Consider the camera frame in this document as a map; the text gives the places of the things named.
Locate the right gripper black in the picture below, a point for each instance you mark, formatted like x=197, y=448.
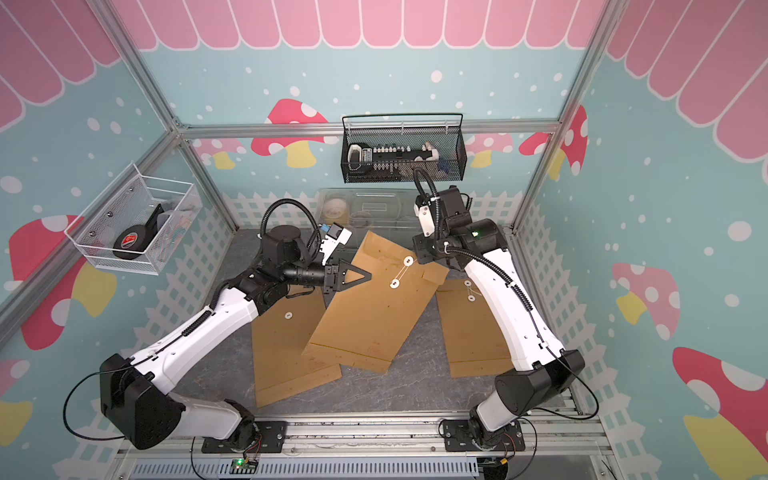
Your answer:
x=422, y=253

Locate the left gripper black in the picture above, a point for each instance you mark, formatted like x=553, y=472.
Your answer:
x=331, y=281

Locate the brown file bag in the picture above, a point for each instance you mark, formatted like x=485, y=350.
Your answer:
x=366, y=326
x=279, y=338
x=475, y=345

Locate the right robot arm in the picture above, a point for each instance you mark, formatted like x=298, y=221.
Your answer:
x=542, y=366

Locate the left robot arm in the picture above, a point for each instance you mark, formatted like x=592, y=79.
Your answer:
x=136, y=393

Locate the clear plastic storage box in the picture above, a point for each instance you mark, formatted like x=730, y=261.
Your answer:
x=383, y=210

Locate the yellow tape roll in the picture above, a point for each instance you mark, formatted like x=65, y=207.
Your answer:
x=335, y=210

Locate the black power strip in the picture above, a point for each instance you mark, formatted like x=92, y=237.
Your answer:
x=387, y=163

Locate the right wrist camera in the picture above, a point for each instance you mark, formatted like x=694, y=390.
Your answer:
x=425, y=216

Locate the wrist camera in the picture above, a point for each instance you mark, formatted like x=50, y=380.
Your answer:
x=425, y=216
x=334, y=235

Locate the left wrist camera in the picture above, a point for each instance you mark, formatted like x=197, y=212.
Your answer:
x=334, y=235

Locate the black wire mesh basket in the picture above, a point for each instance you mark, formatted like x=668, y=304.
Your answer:
x=443, y=131

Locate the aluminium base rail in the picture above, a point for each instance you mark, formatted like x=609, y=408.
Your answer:
x=408, y=445

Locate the white wire mesh basket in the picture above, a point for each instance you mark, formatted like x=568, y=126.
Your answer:
x=130, y=200

